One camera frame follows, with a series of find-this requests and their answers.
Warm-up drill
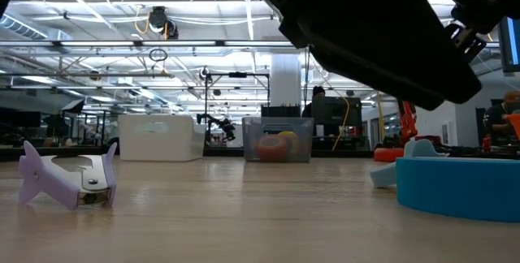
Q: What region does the yellow tape roll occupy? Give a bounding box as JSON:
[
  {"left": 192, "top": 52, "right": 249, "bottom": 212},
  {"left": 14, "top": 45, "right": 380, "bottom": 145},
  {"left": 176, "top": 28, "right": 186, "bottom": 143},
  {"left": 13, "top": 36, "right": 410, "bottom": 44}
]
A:
[{"left": 278, "top": 131, "right": 301, "bottom": 157}]

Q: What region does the orange tape roll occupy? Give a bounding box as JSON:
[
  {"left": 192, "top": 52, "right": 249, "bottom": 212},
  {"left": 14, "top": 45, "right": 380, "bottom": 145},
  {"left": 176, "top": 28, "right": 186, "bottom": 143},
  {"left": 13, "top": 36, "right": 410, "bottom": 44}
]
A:
[{"left": 254, "top": 134, "right": 290, "bottom": 162}]

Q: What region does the light blue staple remover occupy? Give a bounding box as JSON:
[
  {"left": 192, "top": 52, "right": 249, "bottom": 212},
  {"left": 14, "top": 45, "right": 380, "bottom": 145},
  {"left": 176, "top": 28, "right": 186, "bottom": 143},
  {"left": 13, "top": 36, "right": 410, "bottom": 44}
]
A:
[{"left": 369, "top": 139, "right": 448, "bottom": 189}]

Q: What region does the blue tape roll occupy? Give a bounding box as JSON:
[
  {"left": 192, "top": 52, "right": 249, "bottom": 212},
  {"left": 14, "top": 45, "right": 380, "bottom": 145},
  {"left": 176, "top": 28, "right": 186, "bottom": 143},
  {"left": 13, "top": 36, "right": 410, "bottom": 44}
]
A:
[{"left": 396, "top": 157, "right": 520, "bottom": 224}]

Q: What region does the black computer monitor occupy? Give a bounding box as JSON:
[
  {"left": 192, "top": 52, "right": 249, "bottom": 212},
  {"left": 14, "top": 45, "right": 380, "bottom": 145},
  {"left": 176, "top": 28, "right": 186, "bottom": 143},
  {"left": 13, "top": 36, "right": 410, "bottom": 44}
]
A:
[{"left": 498, "top": 15, "right": 520, "bottom": 73}]

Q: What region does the black background monitor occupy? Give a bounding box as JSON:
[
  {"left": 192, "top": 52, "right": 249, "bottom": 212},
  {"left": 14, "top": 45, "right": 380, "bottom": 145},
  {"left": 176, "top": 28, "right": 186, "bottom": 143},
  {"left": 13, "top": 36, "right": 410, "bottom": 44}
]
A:
[{"left": 311, "top": 96, "right": 363, "bottom": 128}]

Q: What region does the person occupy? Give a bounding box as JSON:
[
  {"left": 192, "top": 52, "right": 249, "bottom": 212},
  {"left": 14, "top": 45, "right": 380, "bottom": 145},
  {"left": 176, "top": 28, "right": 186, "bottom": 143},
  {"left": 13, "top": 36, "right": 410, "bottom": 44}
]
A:
[
  {"left": 482, "top": 90, "right": 520, "bottom": 144},
  {"left": 301, "top": 85, "right": 327, "bottom": 119}
]

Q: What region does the grey translucent plastic bin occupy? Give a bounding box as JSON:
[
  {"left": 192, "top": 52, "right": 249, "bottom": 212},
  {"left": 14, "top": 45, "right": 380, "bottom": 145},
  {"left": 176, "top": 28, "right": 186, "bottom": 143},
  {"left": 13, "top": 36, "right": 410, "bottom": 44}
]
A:
[{"left": 241, "top": 116, "right": 315, "bottom": 163}]

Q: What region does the white plastic bin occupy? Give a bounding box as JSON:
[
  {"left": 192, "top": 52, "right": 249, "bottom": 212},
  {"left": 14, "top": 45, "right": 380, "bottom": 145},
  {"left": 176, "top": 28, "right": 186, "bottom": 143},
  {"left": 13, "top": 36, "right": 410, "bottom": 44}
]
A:
[{"left": 117, "top": 114, "right": 206, "bottom": 162}]

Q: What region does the yellow hanging power cable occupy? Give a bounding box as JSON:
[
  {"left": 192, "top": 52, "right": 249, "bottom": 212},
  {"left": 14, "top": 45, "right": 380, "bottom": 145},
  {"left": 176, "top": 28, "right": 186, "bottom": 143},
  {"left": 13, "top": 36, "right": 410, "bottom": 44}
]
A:
[{"left": 331, "top": 96, "right": 351, "bottom": 153}]

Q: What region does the black camera rig frame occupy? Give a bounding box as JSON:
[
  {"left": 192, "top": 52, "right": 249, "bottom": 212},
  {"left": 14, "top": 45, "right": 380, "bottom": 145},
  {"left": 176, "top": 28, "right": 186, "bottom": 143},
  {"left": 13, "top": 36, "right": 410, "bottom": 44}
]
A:
[{"left": 204, "top": 71, "right": 271, "bottom": 150}]

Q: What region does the black ceiling cable reel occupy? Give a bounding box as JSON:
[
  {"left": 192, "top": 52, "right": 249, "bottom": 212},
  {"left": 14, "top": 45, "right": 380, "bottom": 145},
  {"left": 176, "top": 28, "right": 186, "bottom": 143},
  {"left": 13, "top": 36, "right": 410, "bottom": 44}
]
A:
[{"left": 148, "top": 6, "right": 180, "bottom": 41}]

